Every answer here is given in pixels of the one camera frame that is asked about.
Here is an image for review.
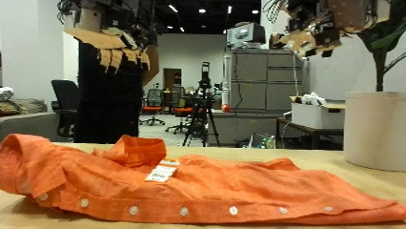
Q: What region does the orange button-up shirt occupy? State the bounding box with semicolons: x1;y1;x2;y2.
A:
0;133;406;226

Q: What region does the white paper clothing tag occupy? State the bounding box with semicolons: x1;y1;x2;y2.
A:
143;159;180;184

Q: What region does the copper kettle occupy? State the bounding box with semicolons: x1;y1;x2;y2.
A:
267;31;287;51

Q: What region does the dark green potted plant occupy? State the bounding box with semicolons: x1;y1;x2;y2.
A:
356;18;406;94

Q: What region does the grey boxy monitor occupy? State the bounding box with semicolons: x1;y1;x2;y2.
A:
224;22;266;50

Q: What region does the brown door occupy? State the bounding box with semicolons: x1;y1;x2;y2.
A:
162;68;182;96

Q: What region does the black office chair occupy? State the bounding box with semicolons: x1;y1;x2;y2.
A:
49;79;81;139

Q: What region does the person in dark clothes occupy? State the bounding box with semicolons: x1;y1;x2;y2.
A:
73;41;159;144

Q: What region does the white crumpled material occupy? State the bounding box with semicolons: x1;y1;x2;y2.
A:
299;92;327;107

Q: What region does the grey filing cabinet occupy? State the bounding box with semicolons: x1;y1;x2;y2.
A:
222;48;310;114

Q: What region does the orange seat office chair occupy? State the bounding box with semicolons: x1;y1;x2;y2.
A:
141;89;166;127
163;106;194;135

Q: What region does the white storage box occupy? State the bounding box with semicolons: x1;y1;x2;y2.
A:
288;101;346;130

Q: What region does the white crumpled bag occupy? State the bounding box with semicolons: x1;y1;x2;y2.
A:
0;87;13;102

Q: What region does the brown sofa cushion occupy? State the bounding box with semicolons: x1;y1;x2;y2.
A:
0;101;19;117

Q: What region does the dark side table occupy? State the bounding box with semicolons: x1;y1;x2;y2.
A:
275;116;344;151

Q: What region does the white round plant pot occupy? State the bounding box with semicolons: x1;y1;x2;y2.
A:
340;91;406;173

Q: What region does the grey sofa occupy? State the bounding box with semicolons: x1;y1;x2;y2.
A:
0;98;59;142

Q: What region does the low grey counter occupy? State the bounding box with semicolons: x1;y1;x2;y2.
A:
207;111;283;147

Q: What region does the black camera tripod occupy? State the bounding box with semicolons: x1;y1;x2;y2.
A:
182;61;220;148

